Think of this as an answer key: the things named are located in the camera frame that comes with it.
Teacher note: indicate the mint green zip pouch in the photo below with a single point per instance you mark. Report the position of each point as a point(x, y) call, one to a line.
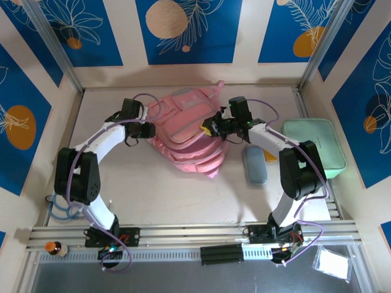
point(323, 143)

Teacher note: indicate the brown bottle orange cap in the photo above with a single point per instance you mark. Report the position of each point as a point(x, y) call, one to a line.
point(56, 248)

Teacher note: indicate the grey blue pencil case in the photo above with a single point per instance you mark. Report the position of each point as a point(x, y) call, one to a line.
point(255, 166)

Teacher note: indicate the grey slotted strip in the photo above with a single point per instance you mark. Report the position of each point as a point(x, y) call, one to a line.
point(152, 255)

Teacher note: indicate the orange flat card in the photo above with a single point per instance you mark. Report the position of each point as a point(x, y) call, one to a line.
point(270, 157)

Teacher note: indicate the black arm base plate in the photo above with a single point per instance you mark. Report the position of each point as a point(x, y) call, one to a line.
point(259, 235)
point(131, 236)

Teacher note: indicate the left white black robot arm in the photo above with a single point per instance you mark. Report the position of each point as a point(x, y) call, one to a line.
point(79, 177)

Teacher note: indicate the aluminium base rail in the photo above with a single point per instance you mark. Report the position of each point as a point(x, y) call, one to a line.
point(189, 233)

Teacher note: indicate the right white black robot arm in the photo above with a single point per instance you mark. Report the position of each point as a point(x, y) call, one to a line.
point(299, 171)

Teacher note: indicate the pink backpack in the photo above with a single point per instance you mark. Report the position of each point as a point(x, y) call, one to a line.
point(189, 146)

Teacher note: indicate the aluminium frame post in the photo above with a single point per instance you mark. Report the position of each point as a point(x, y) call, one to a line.
point(58, 49)
point(320, 45)

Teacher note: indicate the clear bag white contents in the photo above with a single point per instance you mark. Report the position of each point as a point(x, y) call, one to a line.
point(332, 264)

